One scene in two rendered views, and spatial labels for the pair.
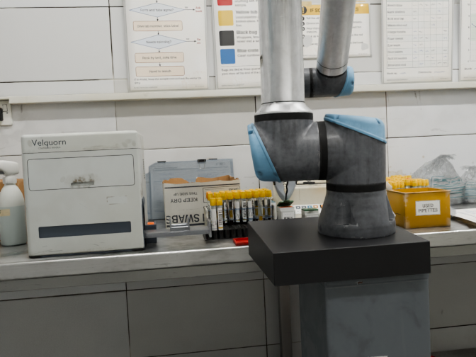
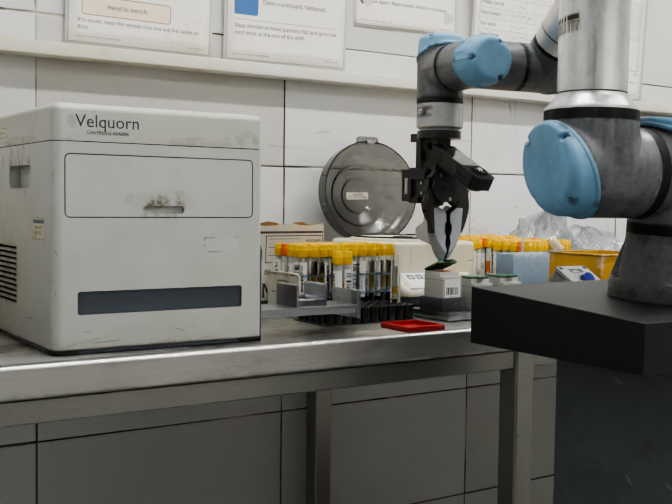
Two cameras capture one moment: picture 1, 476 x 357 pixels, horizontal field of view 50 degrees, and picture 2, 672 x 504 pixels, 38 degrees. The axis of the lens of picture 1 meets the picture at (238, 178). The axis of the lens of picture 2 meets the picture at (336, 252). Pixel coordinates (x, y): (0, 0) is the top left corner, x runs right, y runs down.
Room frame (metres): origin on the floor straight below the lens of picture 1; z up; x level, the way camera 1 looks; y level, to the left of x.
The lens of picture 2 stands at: (0.07, 0.72, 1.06)
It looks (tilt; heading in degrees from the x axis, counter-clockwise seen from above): 3 degrees down; 334
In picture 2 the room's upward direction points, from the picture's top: 1 degrees clockwise
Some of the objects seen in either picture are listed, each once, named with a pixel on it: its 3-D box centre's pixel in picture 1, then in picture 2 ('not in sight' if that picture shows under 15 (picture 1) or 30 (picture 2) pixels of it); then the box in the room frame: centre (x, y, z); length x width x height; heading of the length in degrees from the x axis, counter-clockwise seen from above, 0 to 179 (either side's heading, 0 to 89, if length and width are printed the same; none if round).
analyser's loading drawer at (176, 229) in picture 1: (171, 227); (287, 301); (1.32, 0.18, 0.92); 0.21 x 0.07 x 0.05; 98
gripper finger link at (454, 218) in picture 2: (288, 184); (442, 233); (1.42, -0.14, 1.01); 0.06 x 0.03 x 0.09; 10
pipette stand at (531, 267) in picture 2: not in sight; (522, 280); (1.48, -0.34, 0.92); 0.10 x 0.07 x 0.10; 104
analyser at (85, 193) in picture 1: (96, 189); (133, 226); (1.39, 0.38, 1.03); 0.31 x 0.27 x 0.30; 98
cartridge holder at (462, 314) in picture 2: not in sight; (442, 307); (1.40, -0.13, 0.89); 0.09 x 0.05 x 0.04; 10
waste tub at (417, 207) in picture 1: (417, 207); (599, 278); (1.47, -0.51, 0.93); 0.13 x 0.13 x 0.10; 5
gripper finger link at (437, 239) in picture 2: (277, 185); (428, 233); (1.42, -0.11, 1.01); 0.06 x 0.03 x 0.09; 10
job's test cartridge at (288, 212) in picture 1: (286, 218); (442, 290); (1.40, -0.13, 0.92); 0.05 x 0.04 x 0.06; 10
